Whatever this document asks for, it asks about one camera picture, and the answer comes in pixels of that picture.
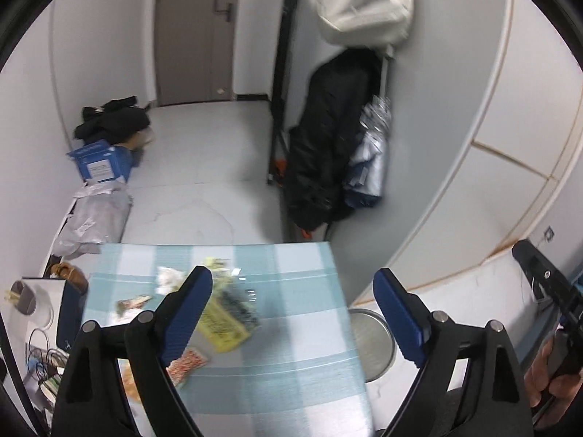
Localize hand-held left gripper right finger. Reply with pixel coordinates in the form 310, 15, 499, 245
372, 268, 533, 437

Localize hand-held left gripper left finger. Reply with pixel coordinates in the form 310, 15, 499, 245
50, 265, 215, 437

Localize orange snack packet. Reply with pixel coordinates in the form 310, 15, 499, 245
119, 359, 143, 404

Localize person's right hand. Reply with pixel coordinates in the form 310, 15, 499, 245
524, 328, 583, 425

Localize teal checked tablecloth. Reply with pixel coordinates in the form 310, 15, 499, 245
82, 241, 375, 437

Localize white tissue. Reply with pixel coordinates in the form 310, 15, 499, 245
155, 265, 187, 296

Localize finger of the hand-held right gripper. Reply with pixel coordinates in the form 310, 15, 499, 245
512, 240, 578, 318

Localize black cables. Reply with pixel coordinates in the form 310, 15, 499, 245
26, 327, 70, 376

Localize white cabinet with wooden trim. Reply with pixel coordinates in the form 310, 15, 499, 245
351, 0, 583, 308

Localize black hanging coat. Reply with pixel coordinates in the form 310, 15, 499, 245
284, 48, 389, 231

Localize round metal bin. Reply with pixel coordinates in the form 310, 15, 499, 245
348, 308, 396, 383

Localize grey plastic mail bag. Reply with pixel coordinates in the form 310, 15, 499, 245
54, 181, 133, 256

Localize black clothing pile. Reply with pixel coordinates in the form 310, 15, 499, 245
74, 95, 151, 145

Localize large yellow wrapper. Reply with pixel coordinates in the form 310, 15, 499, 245
196, 281, 261, 354

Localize brown bag on floor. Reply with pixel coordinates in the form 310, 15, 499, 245
47, 261, 90, 295

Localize grey cup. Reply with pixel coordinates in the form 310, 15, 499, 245
9, 281, 38, 316

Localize black framed standing mirror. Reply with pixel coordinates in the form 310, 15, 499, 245
266, 0, 305, 187

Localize red patterned snack packet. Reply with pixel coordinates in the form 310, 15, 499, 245
165, 347, 210, 389

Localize white box with navy sides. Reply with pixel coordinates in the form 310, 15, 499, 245
20, 277, 85, 361

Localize silver blue folded cover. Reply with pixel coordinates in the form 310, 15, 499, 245
343, 95, 393, 209

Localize grey-brown door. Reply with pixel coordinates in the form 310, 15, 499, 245
154, 0, 238, 107

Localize white hanging bag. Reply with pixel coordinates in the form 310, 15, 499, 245
302, 0, 415, 47

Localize blue cardboard box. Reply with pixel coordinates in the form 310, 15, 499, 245
66, 139, 136, 186

